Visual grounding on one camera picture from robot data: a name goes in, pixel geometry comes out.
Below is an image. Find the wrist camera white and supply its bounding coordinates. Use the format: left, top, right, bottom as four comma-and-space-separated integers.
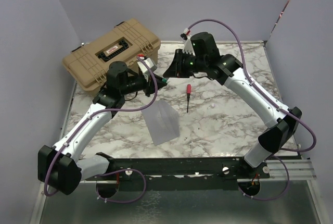
137, 55, 157, 77
180, 28, 194, 55

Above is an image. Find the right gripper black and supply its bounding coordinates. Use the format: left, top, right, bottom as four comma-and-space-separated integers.
163, 49, 207, 79

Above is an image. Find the red handled screwdriver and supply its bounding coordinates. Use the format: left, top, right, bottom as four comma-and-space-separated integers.
186, 84, 191, 113

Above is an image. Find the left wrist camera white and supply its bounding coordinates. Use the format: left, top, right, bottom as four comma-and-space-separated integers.
137, 55, 157, 77

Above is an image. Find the grey envelope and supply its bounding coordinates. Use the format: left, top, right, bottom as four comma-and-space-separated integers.
142, 100, 180, 146

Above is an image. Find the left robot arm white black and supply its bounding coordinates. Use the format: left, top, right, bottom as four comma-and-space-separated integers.
37, 56, 166, 196

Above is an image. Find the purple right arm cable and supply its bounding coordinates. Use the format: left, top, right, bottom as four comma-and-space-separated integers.
186, 19, 318, 201

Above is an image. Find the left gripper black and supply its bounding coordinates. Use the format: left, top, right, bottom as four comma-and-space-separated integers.
121, 72, 168, 97

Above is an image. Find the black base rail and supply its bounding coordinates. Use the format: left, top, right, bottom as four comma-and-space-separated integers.
90, 157, 270, 191

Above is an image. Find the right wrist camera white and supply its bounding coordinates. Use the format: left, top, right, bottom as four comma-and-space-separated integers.
180, 28, 194, 55

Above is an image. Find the tan plastic tool case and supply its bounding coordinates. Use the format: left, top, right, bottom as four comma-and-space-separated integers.
62, 18, 161, 96

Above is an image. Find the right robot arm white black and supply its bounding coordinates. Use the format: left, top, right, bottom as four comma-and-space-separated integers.
163, 32, 302, 178

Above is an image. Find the aluminium extrusion frame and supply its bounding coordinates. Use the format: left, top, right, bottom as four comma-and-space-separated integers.
266, 159, 317, 181

